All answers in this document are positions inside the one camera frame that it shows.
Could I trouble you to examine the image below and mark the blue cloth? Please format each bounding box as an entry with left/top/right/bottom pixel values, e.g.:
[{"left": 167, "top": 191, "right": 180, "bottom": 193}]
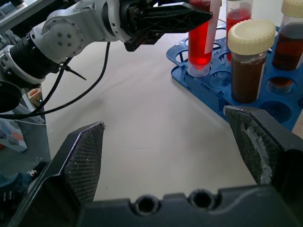
[{"left": 0, "top": 160, "right": 48, "bottom": 197}]

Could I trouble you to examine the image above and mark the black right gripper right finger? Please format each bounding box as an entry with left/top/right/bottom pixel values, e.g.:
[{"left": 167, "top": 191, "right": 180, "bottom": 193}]
[{"left": 223, "top": 105, "right": 303, "bottom": 224}]

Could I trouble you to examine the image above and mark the blue test tube rack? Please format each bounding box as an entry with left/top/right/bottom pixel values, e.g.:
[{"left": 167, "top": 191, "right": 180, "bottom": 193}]
[{"left": 165, "top": 23, "right": 303, "bottom": 133}]

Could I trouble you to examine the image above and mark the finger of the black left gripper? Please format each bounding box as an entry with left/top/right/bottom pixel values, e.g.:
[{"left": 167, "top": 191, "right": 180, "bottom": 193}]
[
  {"left": 155, "top": 0, "right": 190, "bottom": 5},
  {"left": 139, "top": 3, "right": 214, "bottom": 34}
]

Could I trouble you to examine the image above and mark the brown liquid tube cream cap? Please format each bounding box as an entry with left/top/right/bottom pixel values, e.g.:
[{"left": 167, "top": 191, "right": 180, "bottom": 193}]
[
  {"left": 271, "top": 0, "right": 303, "bottom": 72},
  {"left": 227, "top": 18, "right": 277, "bottom": 104}
]

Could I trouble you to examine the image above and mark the colourful patterned box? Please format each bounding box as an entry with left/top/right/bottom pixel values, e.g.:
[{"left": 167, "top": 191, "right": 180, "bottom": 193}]
[{"left": 0, "top": 117, "right": 27, "bottom": 154}]

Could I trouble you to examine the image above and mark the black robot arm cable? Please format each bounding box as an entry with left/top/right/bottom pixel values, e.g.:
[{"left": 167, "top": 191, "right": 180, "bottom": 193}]
[{"left": 0, "top": 41, "right": 112, "bottom": 120}]

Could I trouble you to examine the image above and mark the black zip tie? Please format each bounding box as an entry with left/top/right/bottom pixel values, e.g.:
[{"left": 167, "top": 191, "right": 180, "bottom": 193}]
[{"left": 58, "top": 63, "right": 87, "bottom": 81}]

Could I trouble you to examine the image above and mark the small orange labelled box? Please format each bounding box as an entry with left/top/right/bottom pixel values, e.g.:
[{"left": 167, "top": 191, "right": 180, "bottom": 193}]
[{"left": 27, "top": 85, "right": 44, "bottom": 105}]

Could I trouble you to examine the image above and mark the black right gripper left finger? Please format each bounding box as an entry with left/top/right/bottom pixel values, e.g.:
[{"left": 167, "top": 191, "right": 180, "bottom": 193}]
[{"left": 8, "top": 121, "right": 106, "bottom": 227}]

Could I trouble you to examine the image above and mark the red liquid test tube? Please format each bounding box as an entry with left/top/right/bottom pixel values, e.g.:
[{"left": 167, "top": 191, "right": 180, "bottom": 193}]
[
  {"left": 225, "top": 0, "right": 252, "bottom": 62},
  {"left": 187, "top": 0, "right": 221, "bottom": 78}
]

